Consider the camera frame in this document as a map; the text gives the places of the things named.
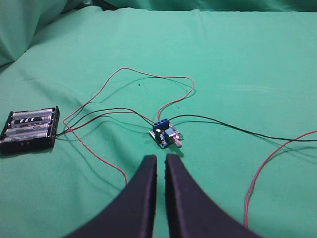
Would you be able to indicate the black battery holder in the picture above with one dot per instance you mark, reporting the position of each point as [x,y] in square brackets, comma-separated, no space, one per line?
[33,144]

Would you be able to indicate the blue motor controller board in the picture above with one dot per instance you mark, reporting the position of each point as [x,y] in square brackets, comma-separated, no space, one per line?
[164,133]

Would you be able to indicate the bottom silver AA battery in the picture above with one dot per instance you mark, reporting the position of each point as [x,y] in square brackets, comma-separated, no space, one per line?
[25,137]

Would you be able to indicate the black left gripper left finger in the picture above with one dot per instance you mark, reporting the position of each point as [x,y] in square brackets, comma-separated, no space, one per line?
[131,214]

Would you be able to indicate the top silver AA battery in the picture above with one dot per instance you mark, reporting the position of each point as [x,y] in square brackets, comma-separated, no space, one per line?
[31,114]

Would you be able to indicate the green cloth backdrop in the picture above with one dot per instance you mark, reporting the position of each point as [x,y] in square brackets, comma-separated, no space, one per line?
[20,20]

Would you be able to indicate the black striped AA battery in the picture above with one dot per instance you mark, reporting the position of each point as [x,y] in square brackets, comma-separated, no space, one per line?
[30,121]

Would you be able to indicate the silver aa battery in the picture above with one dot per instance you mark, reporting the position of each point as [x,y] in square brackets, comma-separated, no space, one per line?
[31,114]
[27,129]
[25,137]

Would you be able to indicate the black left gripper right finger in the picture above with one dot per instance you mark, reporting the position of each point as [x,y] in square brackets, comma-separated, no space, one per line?
[190,212]

